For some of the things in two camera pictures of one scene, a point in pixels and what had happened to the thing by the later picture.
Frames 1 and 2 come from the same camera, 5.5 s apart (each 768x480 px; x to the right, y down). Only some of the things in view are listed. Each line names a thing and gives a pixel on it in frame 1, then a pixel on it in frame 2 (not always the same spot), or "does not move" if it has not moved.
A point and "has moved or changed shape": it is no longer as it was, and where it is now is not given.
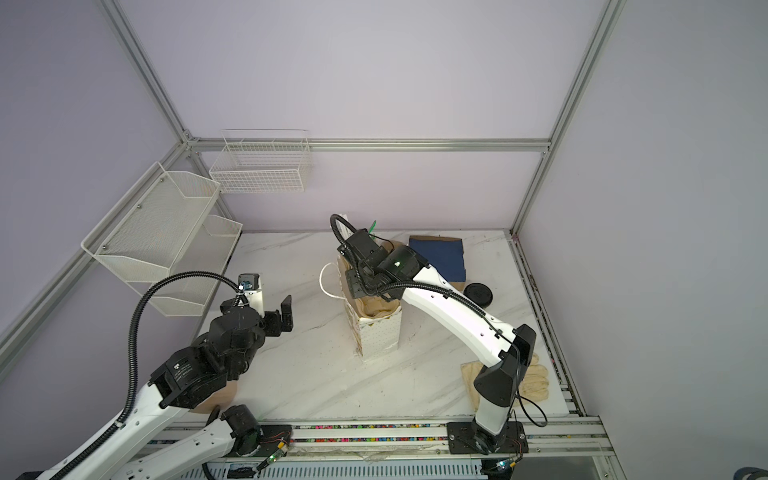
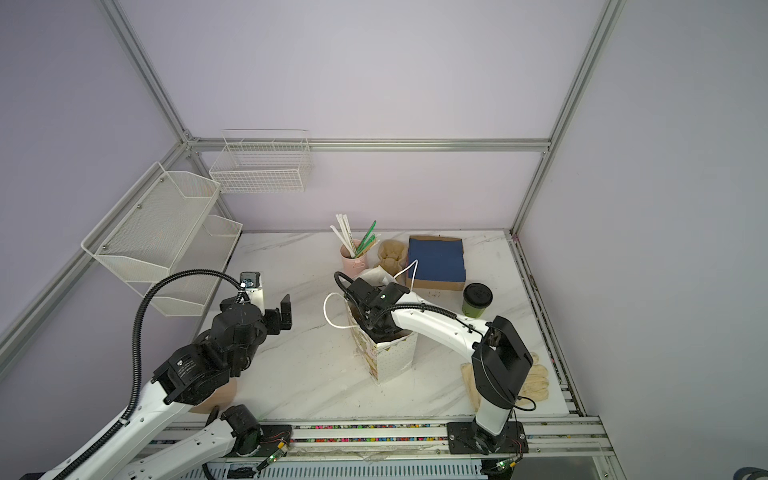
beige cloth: (535, 386) does not move
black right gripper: (356, 290) → (362, 322)
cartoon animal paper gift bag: (375, 322) has moved or changed shape
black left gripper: (274, 327) does not move
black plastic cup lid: (479, 293) does not move
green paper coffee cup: (479, 293) does not move
